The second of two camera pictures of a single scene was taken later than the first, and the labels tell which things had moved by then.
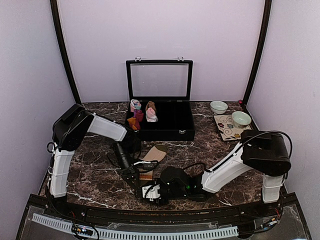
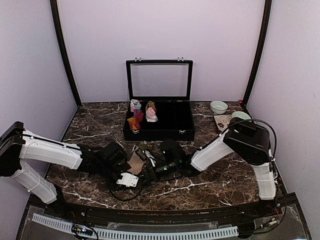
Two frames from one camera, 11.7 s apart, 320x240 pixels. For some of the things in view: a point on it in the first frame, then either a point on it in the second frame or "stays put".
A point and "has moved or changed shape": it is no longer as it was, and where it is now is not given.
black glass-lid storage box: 164,88 stays put
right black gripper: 164,202 -> 151,169
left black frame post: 57,22 stays put
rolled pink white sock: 134,104 stays put
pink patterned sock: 150,115 stays put
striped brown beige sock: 154,154 has moved or changed shape
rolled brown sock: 150,104 stays put
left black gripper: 126,175 -> 113,187
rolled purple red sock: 138,115 stays put
